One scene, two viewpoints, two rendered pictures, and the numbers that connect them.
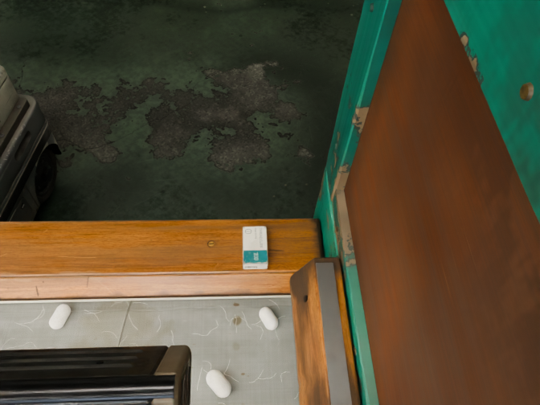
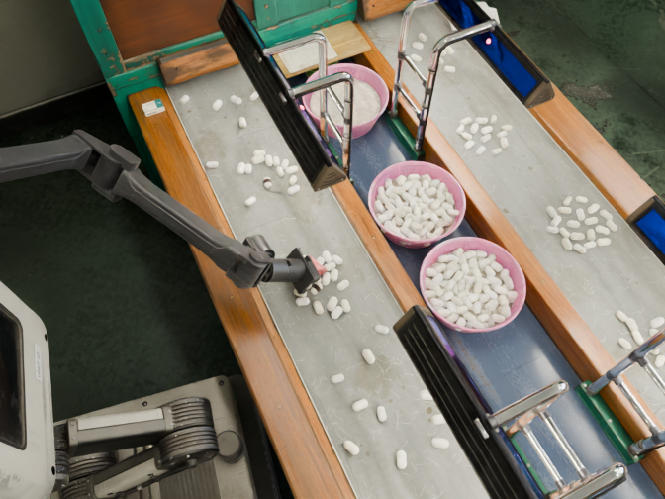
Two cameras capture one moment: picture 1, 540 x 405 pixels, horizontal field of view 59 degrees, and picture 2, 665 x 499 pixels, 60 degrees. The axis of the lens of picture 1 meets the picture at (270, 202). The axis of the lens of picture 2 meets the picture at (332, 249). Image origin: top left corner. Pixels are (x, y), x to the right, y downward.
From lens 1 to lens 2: 1.56 m
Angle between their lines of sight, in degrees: 52
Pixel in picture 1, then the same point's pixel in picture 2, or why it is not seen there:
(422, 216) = not seen: outside the picture
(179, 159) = not seen: hidden behind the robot
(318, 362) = (200, 55)
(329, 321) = (184, 53)
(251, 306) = (180, 109)
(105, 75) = not seen: outside the picture
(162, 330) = (203, 132)
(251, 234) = (147, 108)
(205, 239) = (154, 128)
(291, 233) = (140, 100)
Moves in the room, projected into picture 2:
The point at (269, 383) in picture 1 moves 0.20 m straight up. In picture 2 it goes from (210, 93) to (197, 42)
